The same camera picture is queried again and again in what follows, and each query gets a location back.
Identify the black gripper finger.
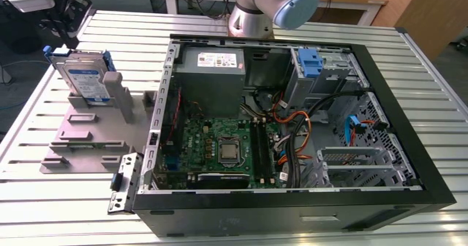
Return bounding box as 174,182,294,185
63,0,94,49

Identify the hard disk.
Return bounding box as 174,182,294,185
43,45,118,105

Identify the blue SATA wire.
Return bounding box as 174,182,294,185
344,114,368,146

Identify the power wire with black connector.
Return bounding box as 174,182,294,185
360,119,390,133

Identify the metal disk bay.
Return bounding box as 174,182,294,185
316,146,418,188

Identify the black office chair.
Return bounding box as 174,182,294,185
0,0,48,55

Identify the grey parts rack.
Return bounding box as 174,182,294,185
39,72,160,174

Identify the grey power supply unit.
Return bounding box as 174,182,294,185
175,46,247,119

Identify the green RAM stick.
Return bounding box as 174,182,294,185
67,144,108,150

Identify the green motherboard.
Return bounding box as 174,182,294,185
155,117,290,191

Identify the silver CPU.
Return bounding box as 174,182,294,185
218,143,239,159

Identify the blue drive cage latch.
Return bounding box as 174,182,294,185
298,48,326,78

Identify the CPU socket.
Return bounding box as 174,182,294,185
215,136,246,169

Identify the black RAM slot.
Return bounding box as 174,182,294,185
250,117,267,184

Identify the black graphics card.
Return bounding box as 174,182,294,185
186,171,252,191

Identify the grey metal drive cage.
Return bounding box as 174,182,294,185
284,47,368,112

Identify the black PC case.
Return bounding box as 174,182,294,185
131,33,458,237

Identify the wooden cabinet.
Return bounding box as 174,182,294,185
371,0,468,62

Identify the thin red wire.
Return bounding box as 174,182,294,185
166,88,184,145

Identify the metal card retainer bracket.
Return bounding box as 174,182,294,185
107,152,144,216

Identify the blue bracket latch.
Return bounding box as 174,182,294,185
111,173,124,192

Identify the yellow black wire bundle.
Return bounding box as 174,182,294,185
240,89,290,119

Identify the orange power wire bundle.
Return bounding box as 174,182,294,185
274,110,315,166

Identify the thin multicolour wire bundle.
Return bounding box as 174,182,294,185
275,135,292,152

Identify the black cable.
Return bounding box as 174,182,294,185
286,91,367,189
294,91,367,189

